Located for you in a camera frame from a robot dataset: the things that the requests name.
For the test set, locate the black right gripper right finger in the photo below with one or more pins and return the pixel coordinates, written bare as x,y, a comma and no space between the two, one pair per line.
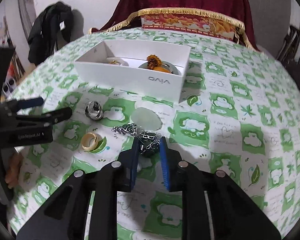
181,176

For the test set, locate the green jade bangle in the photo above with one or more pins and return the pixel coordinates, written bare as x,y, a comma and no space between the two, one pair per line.
165,65

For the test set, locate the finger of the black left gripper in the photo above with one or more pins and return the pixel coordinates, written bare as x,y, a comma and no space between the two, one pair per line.
16,105
46,119

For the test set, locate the dark red velvet cloth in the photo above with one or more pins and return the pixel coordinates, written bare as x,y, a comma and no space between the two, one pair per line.
187,0

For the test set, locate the white jade bangle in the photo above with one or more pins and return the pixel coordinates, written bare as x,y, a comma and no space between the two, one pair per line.
116,61

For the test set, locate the white cardboard box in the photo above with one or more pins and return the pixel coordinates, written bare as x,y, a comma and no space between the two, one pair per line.
92,67

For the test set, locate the black hanging clothes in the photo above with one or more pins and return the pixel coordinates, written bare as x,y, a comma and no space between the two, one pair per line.
54,19

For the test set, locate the pale green jade pendant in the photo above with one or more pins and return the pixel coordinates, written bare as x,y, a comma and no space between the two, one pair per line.
90,141

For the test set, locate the green white patterned tablecloth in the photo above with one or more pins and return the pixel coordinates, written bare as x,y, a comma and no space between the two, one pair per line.
239,112

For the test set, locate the pale oval jade disc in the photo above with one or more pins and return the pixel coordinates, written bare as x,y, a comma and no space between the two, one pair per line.
147,119

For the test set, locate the person's left hand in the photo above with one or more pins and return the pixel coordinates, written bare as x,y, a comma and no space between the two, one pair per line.
13,171

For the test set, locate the red orange decorated box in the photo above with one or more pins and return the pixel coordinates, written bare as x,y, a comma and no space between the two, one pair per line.
190,24

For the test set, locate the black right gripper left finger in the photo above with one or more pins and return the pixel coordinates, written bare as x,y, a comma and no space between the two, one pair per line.
117,176

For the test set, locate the black folding chair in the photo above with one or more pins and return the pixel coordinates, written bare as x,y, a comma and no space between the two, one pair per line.
290,50

